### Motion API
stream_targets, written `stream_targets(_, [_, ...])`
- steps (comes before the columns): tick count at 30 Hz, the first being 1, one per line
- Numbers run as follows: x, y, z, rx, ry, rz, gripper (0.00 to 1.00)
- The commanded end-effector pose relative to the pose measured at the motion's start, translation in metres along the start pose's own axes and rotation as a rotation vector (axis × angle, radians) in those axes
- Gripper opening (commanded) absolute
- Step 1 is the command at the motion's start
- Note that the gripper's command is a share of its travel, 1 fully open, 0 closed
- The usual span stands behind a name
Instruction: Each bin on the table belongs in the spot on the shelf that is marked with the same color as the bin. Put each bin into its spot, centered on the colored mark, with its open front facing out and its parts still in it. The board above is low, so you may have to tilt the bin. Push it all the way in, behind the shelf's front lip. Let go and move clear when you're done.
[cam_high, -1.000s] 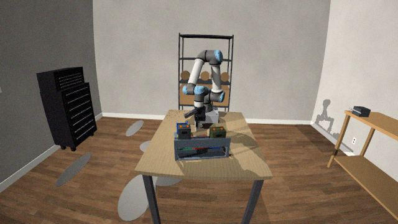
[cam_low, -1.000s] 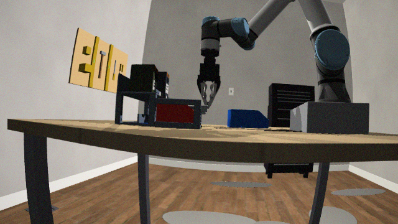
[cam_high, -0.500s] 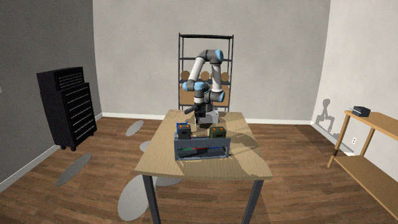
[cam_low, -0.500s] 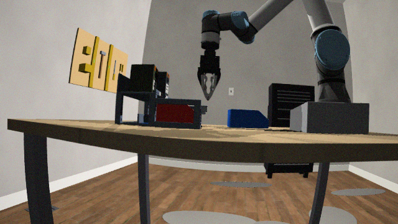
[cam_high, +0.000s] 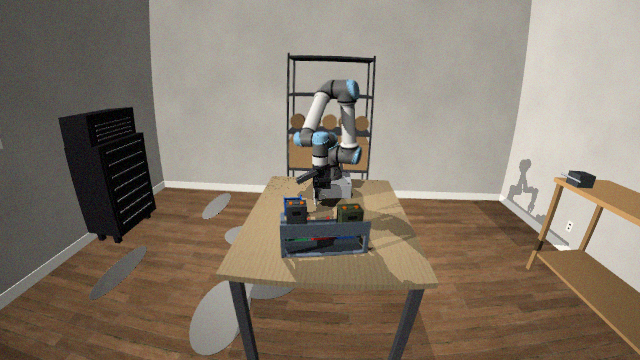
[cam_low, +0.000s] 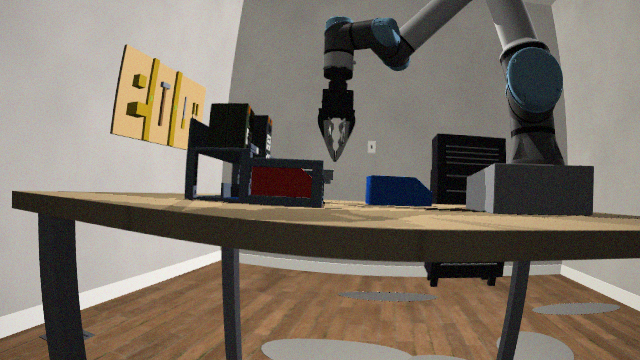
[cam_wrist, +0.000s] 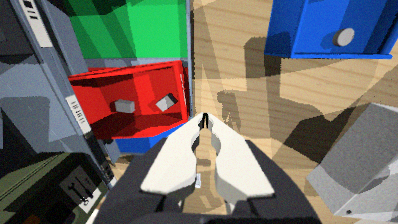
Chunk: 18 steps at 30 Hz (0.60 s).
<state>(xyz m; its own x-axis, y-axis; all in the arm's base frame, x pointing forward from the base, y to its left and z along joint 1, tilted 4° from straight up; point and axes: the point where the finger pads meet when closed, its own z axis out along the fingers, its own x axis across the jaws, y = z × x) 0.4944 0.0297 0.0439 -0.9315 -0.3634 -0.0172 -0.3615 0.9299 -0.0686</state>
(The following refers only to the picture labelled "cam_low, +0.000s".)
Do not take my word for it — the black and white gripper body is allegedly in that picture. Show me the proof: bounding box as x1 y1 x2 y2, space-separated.
321 66 354 120

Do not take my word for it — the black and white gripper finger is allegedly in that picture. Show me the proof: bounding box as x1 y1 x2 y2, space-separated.
318 108 335 162
335 110 355 162

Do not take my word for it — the olive green case with orange latches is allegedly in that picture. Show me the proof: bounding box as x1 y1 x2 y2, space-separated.
207 103 254 148

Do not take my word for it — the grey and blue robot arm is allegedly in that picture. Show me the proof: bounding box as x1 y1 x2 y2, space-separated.
323 0 565 165

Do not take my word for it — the blue bin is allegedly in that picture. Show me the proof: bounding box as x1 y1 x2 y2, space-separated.
365 175 431 206

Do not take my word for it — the grey metal shelf rack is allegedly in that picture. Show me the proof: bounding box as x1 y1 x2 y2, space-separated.
185 118 334 208

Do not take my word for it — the dark grey case with orange latches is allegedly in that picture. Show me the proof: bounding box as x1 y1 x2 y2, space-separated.
252 115 272 154

